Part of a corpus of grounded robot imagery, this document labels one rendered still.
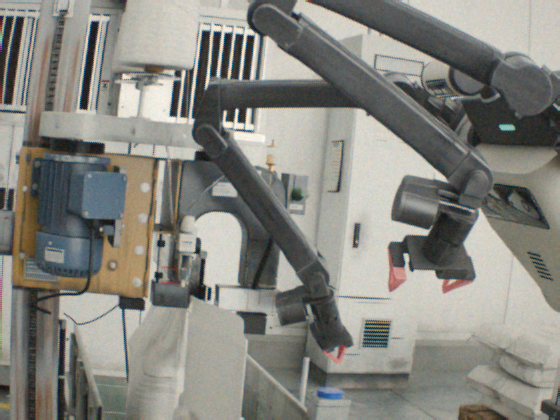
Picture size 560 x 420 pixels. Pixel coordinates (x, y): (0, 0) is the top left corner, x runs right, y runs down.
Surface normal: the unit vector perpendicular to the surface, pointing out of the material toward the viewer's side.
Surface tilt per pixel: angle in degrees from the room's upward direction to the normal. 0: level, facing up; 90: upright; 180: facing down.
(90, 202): 90
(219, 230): 90
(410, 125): 110
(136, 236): 90
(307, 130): 90
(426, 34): 104
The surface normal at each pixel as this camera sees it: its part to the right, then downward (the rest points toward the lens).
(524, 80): 0.00, 0.35
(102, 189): 0.64, 0.11
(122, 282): 0.26, 0.07
